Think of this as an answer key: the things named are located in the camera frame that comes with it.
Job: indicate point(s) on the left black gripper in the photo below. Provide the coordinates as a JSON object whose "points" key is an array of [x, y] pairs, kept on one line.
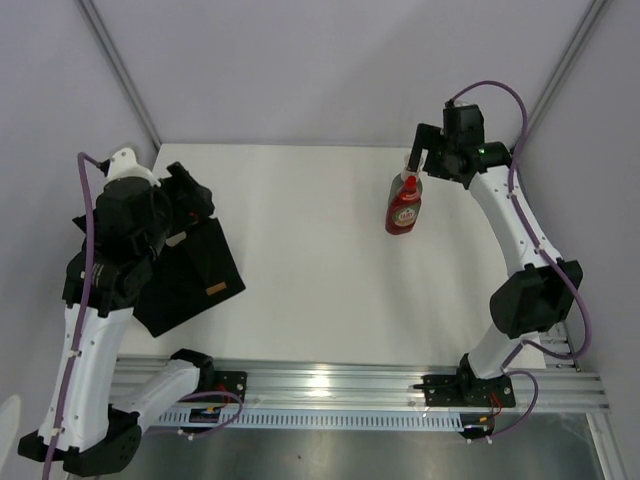
{"points": [[191, 207]]}

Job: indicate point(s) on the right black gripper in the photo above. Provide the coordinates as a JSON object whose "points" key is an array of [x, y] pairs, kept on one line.
{"points": [[428, 137]]}

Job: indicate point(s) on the beige pump bottle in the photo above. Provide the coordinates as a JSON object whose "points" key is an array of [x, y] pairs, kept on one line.
{"points": [[175, 240]]}

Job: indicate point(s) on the red dish soap bottle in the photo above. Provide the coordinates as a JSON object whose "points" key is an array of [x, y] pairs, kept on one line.
{"points": [[404, 204]]}

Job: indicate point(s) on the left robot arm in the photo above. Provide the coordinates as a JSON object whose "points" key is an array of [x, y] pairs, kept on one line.
{"points": [[83, 431]]}

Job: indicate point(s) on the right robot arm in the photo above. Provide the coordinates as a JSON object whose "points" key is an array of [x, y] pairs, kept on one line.
{"points": [[540, 287]]}

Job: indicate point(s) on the black canvas bag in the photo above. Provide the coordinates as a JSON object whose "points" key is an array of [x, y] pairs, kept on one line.
{"points": [[200, 270]]}

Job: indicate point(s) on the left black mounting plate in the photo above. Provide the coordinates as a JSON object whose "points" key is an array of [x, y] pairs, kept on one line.
{"points": [[232, 381]]}

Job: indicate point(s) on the black mounting plate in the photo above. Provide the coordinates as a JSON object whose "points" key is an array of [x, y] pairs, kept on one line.
{"points": [[455, 391], [232, 381]]}

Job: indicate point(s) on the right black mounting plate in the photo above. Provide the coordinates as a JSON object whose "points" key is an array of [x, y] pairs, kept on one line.
{"points": [[455, 391]]}

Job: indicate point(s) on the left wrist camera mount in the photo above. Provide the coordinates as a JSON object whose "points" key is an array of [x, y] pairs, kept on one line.
{"points": [[123, 163]]}

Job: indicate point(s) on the left frame post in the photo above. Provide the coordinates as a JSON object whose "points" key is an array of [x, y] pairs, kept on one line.
{"points": [[107, 46]]}

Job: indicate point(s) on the frame post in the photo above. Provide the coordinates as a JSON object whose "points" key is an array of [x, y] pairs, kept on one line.
{"points": [[570, 54], [107, 46]]}

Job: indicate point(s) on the right frame post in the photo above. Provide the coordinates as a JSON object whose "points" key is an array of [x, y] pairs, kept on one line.
{"points": [[570, 54]]}

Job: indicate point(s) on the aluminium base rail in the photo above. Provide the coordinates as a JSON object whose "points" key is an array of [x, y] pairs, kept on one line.
{"points": [[322, 386]]}

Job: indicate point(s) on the slotted cable duct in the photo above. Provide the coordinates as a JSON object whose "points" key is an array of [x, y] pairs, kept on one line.
{"points": [[257, 418]]}

